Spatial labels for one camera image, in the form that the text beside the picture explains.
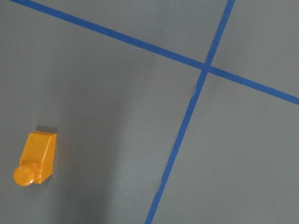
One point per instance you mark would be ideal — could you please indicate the orange sloped toy block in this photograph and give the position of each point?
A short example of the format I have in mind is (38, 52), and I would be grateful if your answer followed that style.
(37, 159)

